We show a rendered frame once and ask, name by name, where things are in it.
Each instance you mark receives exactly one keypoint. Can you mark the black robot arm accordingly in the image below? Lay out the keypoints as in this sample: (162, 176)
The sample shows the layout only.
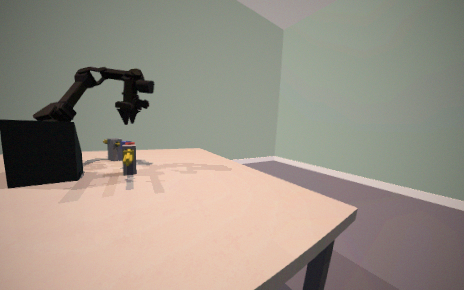
(63, 110)

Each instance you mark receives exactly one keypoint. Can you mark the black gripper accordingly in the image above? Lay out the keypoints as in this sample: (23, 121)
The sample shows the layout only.
(127, 109)

